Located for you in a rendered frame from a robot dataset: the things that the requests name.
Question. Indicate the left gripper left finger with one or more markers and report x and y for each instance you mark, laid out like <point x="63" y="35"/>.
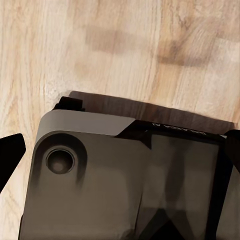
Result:
<point x="12" y="149"/>

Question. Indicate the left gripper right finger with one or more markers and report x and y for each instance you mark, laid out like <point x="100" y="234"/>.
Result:
<point x="232" y="149"/>

